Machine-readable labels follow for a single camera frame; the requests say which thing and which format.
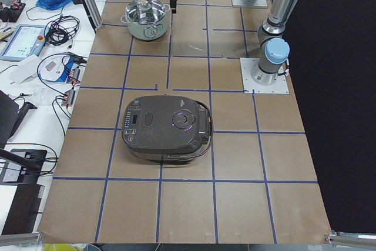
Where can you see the glass pot lid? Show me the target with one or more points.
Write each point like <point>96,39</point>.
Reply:
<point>145,11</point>

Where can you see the pale green electric pot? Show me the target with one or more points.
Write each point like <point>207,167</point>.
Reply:
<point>148,32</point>

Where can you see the grey usb hub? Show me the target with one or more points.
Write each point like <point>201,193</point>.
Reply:
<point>74,76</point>
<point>68,98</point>

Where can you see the black rice cooker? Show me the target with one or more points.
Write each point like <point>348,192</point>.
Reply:
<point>167,128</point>

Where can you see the white round device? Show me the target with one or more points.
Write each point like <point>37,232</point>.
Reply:
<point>52,69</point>

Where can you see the teach pendant tablet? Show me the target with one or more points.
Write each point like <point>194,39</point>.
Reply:
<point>25,41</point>

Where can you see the black flat box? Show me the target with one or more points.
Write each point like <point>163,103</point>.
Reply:
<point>24,208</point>

